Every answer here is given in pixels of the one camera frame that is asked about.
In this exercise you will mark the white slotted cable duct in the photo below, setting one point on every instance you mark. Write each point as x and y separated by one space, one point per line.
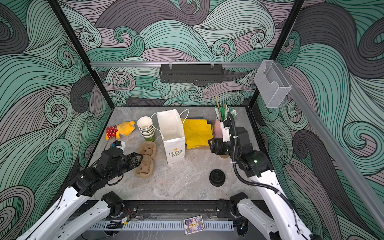
222 226

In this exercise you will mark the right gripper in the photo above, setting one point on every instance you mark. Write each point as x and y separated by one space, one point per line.
218 143

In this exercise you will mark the white paper takeout bag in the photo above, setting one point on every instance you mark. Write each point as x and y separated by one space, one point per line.
171 128

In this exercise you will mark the pink straw holder cup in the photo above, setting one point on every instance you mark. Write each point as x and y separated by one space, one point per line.
218 132

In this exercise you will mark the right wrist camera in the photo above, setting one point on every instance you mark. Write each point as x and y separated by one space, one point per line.
225 127

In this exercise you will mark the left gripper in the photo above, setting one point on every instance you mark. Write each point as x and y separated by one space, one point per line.
133 159

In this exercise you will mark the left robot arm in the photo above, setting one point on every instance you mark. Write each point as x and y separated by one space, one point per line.
83 186

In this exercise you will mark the stack of paper cups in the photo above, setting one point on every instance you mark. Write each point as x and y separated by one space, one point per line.
145 125

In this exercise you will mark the small picture card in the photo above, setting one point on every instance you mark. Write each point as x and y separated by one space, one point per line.
193 225

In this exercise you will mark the clear acrylic wall holder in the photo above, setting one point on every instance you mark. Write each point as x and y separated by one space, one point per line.
272 83

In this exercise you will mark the yellow napkin stack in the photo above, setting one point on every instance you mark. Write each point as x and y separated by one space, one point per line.
198 132

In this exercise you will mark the wrapped straws bundle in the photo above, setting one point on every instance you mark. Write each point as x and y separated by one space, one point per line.
222 111

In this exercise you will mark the stack of pulp cup carriers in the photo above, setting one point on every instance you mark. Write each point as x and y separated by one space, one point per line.
146 168

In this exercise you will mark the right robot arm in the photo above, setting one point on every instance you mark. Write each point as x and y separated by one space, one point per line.
253 168

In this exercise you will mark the yellow bear plush toy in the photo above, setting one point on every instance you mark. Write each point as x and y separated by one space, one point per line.
123 129

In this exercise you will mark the black wall shelf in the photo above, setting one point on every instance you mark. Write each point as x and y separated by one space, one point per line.
191 73

